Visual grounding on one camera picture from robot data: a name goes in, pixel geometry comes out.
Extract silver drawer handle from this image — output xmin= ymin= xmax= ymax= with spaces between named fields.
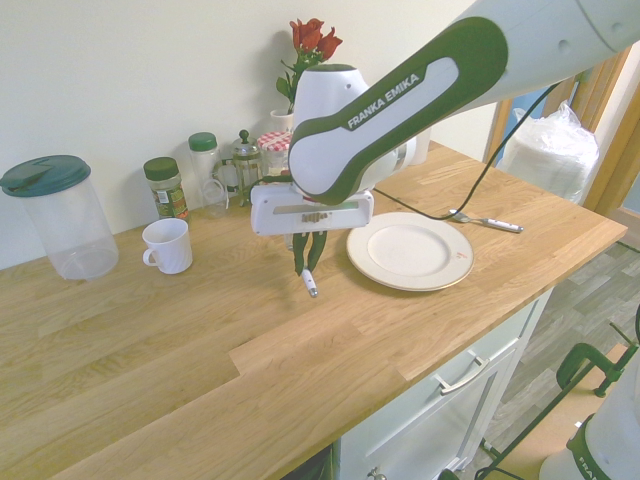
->
xmin=433 ymin=349 xmax=491 ymax=397

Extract red roses green leaves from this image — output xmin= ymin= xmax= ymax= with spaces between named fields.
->
xmin=275 ymin=17 xmax=345 ymax=116

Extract dark built-in appliance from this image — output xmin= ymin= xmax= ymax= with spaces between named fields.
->
xmin=279 ymin=443 xmax=342 ymax=480

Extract clear pitcher teal lid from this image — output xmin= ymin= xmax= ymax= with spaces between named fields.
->
xmin=0 ymin=153 xmax=121 ymax=283

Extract white vase blue floral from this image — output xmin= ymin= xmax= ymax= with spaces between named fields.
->
xmin=269 ymin=108 xmax=297 ymax=134

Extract glass french press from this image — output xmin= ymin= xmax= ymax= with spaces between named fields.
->
xmin=230 ymin=128 xmax=264 ymax=208

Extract small clear glass mug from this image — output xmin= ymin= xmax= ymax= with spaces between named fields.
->
xmin=200 ymin=176 xmax=231 ymax=220

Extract green metal C-clamp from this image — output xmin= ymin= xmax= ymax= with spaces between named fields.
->
xmin=555 ymin=321 xmax=640 ymax=397

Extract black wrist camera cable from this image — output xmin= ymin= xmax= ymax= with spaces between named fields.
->
xmin=372 ymin=79 xmax=569 ymax=222

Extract white ceramic mug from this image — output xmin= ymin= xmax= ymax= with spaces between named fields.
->
xmin=141 ymin=217 xmax=195 ymax=276

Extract wooden door frame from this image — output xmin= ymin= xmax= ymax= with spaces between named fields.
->
xmin=481 ymin=42 xmax=640 ymax=214

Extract glass jar red checked lid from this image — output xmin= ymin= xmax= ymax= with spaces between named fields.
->
xmin=256 ymin=130 xmax=294 ymax=177

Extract clear plastic bag bundle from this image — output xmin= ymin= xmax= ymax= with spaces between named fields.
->
xmin=496 ymin=99 xmax=602 ymax=204

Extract clear bottle green cap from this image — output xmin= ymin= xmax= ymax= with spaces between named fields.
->
xmin=187 ymin=131 xmax=222 ymax=207

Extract white handled metal spoon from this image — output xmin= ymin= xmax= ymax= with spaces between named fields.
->
xmin=447 ymin=208 xmax=526 ymax=235

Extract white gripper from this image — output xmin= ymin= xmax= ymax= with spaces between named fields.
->
xmin=249 ymin=183 xmax=376 ymax=277

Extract white plate gold rim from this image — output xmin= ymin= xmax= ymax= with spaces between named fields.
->
xmin=345 ymin=210 xmax=476 ymax=293

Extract coffee jar green lid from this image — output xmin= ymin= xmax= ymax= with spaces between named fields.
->
xmin=142 ymin=156 xmax=192 ymax=224

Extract white pen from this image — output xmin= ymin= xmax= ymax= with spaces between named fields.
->
xmin=285 ymin=233 xmax=320 ymax=300

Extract white cabinet drawer with handle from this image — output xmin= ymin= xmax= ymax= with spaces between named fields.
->
xmin=333 ymin=289 xmax=554 ymax=480

